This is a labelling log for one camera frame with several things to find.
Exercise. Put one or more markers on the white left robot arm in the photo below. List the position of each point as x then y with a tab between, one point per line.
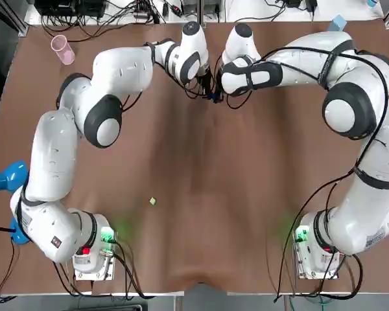
52	155

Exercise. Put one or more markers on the blue bottle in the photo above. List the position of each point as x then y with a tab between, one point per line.
371	2

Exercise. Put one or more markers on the red and light-blue block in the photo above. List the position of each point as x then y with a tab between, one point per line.
337	23

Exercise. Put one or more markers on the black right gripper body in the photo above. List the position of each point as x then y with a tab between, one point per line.
219	81

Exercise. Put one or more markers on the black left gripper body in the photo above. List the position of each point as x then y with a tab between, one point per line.
207	82

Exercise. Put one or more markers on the black dock box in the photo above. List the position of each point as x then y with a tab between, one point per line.
68	6

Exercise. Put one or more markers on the blue desk lamp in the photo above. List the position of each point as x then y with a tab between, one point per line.
6	176

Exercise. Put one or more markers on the green magnetic cube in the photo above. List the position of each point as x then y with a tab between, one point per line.
152	201

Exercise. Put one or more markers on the black power adapter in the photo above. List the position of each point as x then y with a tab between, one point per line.
292	3
312	4

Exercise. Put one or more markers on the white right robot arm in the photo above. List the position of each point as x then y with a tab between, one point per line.
360	210

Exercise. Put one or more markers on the pink plastic cup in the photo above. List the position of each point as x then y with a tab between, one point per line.
63	50

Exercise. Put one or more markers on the blue magnetic cube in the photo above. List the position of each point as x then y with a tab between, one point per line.
217	98

